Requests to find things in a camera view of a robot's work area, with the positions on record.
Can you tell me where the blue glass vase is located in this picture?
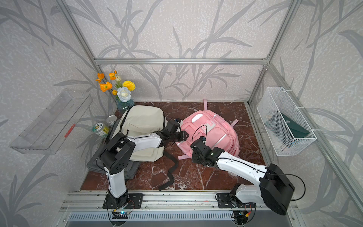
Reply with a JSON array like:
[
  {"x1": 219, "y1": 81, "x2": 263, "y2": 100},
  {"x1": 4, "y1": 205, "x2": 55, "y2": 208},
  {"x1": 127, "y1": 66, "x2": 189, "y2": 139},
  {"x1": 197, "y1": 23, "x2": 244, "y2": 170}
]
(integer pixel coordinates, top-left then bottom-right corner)
[{"x1": 117, "y1": 98, "x2": 135, "y2": 112}]

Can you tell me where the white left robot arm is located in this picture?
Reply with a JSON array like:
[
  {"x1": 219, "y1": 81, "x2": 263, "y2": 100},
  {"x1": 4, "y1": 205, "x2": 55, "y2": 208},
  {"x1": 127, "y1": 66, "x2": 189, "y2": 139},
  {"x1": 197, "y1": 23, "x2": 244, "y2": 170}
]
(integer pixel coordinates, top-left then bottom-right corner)
[{"x1": 100, "y1": 118, "x2": 189, "y2": 206}]

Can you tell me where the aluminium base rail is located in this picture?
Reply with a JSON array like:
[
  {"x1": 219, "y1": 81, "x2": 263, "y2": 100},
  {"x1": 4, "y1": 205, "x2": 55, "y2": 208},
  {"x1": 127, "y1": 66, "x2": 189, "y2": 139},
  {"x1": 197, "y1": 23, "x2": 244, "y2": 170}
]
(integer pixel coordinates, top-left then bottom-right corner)
[{"x1": 59, "y1": 190, "x2": 296, "y2": 213}]

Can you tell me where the beige backpack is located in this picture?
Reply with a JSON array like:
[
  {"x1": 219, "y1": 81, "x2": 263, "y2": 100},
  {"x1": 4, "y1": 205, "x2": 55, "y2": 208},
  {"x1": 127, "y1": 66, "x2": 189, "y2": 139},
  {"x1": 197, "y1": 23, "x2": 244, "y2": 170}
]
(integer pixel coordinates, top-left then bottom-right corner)
[{"x1": 109, "y1": 104, "x2": 180, "y2": 191}]

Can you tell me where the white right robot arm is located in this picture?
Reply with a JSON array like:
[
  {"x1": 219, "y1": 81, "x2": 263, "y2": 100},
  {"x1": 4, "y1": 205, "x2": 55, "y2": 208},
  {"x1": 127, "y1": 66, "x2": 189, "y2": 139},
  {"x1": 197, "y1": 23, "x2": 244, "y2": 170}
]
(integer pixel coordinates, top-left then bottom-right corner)
[{"x1": 190, "y1": 139, "x2": 295, "y2": 215}]

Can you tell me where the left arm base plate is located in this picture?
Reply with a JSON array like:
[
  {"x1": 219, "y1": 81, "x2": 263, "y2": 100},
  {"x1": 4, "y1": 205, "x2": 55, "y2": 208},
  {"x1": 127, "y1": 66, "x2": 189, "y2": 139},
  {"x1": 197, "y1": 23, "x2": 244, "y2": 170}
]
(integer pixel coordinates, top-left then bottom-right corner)
[{"x1": 102, "y1": 192, "x2": 144, "y2": 210}]

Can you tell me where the sunflower label plastic can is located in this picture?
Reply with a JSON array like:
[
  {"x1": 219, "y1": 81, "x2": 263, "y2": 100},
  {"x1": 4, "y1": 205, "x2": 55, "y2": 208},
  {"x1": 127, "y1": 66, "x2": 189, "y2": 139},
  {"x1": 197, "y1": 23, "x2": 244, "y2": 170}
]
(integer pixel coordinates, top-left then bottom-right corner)
[{"x1": 92, "y1": 122, "x2": 109, "y2": 139}]

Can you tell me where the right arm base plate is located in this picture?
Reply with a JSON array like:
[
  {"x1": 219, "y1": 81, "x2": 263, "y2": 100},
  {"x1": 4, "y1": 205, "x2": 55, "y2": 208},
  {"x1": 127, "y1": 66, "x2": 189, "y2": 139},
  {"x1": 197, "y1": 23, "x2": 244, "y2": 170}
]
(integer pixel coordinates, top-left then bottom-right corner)
[{"x1": 215, "y1": 193, "x2": 256, "y2": 209}]

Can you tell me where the clear acrylic wall shelf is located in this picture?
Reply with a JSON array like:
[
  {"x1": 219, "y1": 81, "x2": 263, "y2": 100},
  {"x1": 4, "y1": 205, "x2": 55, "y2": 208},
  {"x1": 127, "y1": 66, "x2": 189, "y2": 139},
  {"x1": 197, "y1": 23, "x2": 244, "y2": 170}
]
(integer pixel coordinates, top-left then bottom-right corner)
[{"x1": 9, "y1": 89, "x2": 93, "y2": 155}]

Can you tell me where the grey backpack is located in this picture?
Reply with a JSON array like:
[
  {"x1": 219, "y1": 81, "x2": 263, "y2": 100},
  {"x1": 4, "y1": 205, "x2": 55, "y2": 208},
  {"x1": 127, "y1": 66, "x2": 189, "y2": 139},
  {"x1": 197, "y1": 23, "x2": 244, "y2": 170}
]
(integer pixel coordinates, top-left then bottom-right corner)
[{"x1": 87, "y1": 119, "x2": 141, "y2": 180}]

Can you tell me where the green box in basket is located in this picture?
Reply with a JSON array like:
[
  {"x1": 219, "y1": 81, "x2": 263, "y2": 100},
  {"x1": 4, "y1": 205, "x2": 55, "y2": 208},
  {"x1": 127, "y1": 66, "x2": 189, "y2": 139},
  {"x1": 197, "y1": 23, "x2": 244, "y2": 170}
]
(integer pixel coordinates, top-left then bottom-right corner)
[{"x1": 265, "y1": 111, "x2": 310, "y2": 148}]

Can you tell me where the white wire mesh basket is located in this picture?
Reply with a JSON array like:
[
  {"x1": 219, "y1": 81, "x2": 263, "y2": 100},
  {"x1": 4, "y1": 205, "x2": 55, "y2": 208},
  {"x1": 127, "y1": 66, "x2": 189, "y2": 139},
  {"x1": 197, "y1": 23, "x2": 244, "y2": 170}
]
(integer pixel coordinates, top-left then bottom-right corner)
[{"x1": 257, "y1": 87, "x2": 317, "y2": 157}]

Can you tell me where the pink backpack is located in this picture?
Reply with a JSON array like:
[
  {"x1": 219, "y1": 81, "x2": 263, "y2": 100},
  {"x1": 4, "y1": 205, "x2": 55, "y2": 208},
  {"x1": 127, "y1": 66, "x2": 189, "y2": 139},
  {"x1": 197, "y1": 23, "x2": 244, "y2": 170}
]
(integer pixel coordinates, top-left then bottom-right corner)
[{"x1": 177, "y1": 99, "x2": 240, "y2": 160}]

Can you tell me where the artificial flower bouquet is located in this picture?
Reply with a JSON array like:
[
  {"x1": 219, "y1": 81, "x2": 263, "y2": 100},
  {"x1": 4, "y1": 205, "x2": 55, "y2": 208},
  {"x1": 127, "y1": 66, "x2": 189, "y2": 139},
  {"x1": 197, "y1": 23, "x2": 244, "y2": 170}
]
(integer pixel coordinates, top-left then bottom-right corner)
[{"x1": 96, "y1": 70, "x2": 136, "y2": 103}]

